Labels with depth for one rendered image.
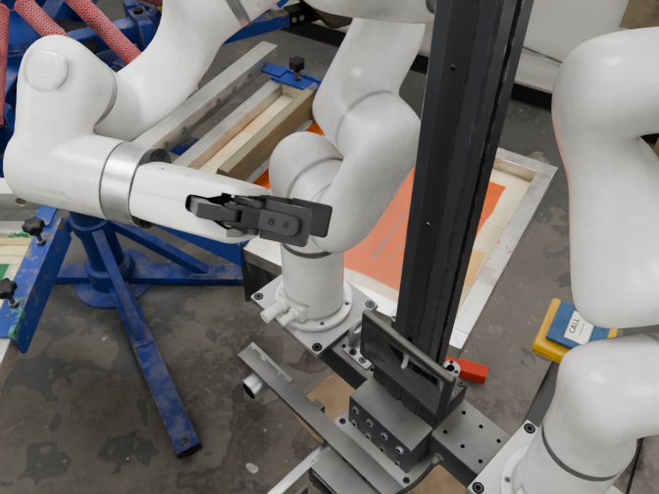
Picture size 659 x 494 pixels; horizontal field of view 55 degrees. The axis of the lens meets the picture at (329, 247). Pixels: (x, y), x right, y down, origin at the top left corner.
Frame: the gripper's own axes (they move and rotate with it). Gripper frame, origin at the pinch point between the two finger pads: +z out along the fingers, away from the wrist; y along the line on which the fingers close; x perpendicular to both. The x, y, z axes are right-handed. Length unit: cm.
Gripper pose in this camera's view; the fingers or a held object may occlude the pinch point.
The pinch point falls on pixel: (310, 222)
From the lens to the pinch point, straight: 56.1
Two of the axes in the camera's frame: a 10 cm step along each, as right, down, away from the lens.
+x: 2.0, -9.7, -1.3
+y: -1.7, 1.0, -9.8
